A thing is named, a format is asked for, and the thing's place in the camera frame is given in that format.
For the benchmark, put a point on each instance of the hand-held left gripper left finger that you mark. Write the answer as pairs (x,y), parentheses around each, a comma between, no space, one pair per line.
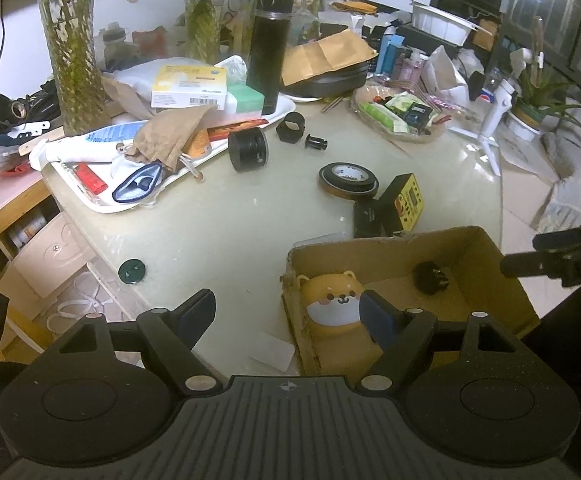
(198,310)

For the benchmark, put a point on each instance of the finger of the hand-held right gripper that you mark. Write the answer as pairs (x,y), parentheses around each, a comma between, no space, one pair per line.
(570,237)
(532,264)

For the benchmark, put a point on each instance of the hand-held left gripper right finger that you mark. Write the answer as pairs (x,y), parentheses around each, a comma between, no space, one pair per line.
(378,317)

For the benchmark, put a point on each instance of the brown cardboard box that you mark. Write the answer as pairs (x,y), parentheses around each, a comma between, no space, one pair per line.
(470,280)

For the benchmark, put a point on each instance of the yellow electronic device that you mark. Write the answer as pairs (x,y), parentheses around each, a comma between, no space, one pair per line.
(408,200)

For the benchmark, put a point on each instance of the thin brown tape roll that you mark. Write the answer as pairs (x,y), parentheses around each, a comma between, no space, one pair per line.
(350,195)

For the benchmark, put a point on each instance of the black tape roll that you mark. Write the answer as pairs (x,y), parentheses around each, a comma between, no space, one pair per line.
(333,176)

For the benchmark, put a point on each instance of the black knurled cylinder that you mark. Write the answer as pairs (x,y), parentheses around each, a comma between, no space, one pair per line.
(248,150)

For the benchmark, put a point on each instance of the small black plug piece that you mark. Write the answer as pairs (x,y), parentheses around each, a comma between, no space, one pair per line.
(315,141)

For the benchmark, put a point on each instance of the black hexagonal adapter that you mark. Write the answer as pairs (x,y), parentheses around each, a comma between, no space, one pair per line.
(299,132)

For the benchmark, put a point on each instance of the shiba dog plush toy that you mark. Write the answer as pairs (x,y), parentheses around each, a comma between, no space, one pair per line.
(328,300)

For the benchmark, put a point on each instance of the black battery pack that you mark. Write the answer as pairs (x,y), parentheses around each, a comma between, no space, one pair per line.
(430,277)

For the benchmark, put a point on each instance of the dark green round lid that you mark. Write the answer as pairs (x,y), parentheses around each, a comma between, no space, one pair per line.
(133,271)

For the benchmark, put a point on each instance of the white card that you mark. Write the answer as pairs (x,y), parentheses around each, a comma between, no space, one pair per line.
(273,354)

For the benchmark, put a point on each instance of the potted green plant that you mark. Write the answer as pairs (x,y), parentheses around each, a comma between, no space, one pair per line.
(525,120)

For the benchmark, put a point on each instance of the white tripod gimbal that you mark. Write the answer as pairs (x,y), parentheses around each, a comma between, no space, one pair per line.
(495,110)

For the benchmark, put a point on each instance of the white cabinet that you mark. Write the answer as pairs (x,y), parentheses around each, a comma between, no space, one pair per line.
(45,255)

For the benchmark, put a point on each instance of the orange packet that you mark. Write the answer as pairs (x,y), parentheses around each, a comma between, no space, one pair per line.
(200,144)

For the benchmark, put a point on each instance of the red lighter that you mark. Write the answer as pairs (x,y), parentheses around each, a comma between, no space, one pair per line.
(90,177)

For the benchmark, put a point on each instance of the red flat packet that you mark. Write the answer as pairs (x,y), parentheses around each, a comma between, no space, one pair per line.
(235,129)

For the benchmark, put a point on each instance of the black snack packet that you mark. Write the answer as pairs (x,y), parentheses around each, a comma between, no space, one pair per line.
(418,115)

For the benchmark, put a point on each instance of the clear snack basket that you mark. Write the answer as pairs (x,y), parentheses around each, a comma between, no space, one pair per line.
(370,127)

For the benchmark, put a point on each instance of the white blue tube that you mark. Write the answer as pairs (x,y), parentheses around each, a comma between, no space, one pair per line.
(95,145)

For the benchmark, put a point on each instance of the white flat box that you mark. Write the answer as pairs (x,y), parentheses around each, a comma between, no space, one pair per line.
(235,119)

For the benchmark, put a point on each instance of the green wipes packet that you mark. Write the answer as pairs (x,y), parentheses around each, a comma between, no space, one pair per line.
(380,116)

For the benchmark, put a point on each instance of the white plastic bag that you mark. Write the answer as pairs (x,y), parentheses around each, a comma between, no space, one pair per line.
(445,75)

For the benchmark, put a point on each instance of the light green packet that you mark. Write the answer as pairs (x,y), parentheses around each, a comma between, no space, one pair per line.
(400,102)

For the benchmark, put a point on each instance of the green box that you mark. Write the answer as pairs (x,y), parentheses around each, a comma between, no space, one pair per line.
(243,97)

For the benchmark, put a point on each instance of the wooden chopsticks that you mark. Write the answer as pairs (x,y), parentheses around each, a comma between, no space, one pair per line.
(331,104)

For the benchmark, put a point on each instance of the white plastic tray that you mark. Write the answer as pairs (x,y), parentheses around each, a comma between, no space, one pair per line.
(281,105)

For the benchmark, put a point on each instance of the wooden side desk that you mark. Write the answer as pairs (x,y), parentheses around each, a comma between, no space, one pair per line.
(0,205)

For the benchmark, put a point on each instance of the yellow medicine box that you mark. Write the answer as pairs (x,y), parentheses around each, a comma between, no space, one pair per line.
(185,85)

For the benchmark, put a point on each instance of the crumpled brown paper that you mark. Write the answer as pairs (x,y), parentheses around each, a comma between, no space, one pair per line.
(123,95)

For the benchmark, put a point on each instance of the pink bottle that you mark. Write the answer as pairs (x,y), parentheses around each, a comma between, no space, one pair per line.
(411,67)

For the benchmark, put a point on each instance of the black zip case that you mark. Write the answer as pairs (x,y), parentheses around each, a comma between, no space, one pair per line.
(330,85)

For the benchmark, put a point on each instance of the white wrapper packet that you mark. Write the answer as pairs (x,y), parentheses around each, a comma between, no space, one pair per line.
(233,70)

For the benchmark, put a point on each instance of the white food container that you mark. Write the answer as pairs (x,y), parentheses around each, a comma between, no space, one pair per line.
(445,22)

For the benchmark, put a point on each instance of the blue box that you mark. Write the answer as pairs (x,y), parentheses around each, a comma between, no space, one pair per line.
(389,55)

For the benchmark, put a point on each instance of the black flat box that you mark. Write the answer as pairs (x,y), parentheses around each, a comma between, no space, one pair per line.
(408,37)

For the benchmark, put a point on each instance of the tall glass vase with bamboo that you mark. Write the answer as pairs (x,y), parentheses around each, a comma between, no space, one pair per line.
(75,75)

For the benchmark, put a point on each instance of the brown paper envelope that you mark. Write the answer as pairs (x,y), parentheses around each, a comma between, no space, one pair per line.
(320,55)

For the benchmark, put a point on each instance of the black thermos bottle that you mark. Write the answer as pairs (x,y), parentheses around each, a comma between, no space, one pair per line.
(268,50)

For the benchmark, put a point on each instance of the clear sports bottle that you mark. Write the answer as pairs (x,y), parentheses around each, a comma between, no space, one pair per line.
(113,45)

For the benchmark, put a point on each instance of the glass vase with green stems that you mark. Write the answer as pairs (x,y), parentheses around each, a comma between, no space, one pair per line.
(203,30)

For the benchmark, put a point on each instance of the black device with lens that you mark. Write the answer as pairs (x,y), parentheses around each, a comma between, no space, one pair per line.
(0,110)

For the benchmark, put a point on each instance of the orange padded envelope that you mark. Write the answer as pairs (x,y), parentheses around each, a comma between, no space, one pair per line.
(353,6)

